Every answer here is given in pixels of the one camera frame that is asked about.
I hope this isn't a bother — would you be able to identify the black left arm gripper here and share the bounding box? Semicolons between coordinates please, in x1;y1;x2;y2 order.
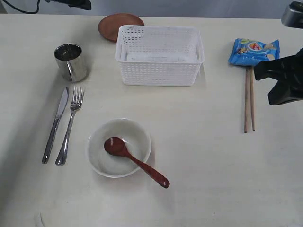
45;0;91;10

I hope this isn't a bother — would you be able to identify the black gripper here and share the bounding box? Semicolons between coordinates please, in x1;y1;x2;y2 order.
253;50;303;105

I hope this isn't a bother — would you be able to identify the brown wooden plate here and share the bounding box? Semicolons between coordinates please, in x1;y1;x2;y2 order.
98;13;144;43

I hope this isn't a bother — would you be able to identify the wooden chopstick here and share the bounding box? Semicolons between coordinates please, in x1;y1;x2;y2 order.
244;68;249;133
249;67;255;131

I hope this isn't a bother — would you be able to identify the blue chips bag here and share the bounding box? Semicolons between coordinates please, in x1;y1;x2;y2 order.
228;38;280;67

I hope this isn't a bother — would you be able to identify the stainless steel cup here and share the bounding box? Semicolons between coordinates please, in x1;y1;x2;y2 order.
54;43;88;82

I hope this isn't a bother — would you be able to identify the silver table knife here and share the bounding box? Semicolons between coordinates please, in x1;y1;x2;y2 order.
42;87;69;164

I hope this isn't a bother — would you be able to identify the silver fork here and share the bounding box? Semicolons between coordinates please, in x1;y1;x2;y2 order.
55;86;84;166

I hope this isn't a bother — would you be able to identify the grey ceramic bowl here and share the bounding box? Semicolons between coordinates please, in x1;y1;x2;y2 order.
86;118;152;178

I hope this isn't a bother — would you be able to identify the brown wooden spoon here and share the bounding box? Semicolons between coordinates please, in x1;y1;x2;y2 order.
104;137;170;189

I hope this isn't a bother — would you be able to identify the white plastic woven basket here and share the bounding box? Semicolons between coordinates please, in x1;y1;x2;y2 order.
115;25;205;87

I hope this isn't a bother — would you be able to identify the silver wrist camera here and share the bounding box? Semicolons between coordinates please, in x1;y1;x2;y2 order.
281;1;303;29

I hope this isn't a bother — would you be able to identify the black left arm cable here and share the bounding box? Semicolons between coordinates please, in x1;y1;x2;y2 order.
1;0;41;14

